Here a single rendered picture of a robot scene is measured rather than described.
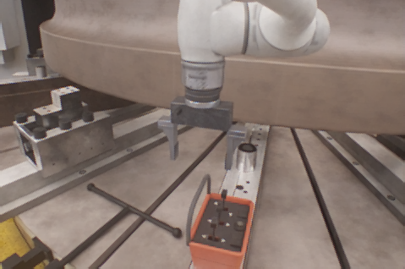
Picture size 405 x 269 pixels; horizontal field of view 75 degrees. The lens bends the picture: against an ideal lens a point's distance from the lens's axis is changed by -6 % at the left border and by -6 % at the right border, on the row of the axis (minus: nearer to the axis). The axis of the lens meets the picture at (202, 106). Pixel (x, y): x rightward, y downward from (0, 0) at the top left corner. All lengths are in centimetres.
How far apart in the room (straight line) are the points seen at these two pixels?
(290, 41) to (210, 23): 14
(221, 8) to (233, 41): 6
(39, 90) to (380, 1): 245
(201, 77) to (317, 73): 65
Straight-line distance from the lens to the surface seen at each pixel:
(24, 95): 269
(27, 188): 174
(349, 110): 120
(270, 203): 162
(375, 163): 197
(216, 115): 58
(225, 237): 74
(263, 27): 50
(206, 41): 52
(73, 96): 170
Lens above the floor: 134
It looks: 22 degrees down
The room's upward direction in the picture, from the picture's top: 1 degrees clockwise
